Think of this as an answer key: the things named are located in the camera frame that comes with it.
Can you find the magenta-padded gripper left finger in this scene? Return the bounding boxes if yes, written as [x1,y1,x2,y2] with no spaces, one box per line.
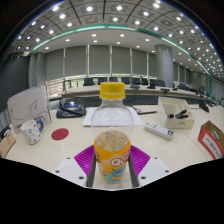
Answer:
[52,144,98,190]

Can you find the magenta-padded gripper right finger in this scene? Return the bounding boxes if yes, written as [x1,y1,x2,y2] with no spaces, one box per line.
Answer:
[128,144,173,189]

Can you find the yellow-capped clear drink bottle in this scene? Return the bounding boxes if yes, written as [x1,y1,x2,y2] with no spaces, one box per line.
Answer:
[90,82,135,184]

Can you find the flat round red coaster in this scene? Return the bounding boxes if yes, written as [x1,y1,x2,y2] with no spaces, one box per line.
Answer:
[50,127,70,141]

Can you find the white power strip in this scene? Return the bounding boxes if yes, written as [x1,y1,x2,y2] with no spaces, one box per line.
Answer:
[144,122,175,141]

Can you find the open white cardboard box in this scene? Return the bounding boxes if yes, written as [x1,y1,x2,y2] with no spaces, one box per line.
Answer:
[156,96,196,130]

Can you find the white printed paper sheet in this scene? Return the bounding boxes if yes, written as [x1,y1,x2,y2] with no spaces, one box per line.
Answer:
[82,105,144,127]

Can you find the white patterned mug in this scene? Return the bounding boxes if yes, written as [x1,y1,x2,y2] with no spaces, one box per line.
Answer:
[20,118,45,146]

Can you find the black pen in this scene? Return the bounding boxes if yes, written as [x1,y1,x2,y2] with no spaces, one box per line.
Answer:
[137,110,158,116]

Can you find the black tool in box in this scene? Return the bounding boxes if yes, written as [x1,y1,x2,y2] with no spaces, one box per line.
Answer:
[167,108,189,120]

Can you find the red and brown carton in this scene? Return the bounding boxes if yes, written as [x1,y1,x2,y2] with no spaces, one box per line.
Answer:
[197,120,224,161]

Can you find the brown red-lettered cardboard box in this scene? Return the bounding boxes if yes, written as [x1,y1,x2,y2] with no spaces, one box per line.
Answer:
[0,128,17,159]

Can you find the white copy paper box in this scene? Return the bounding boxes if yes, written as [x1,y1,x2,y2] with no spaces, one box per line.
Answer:
[6,84,53,135]

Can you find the row of black chairs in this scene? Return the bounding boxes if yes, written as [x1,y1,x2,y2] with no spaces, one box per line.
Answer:
[82,76,168,88]

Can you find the recessed ceiling lights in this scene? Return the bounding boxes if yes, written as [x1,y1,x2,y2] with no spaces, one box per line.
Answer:
[16,1,224,73]

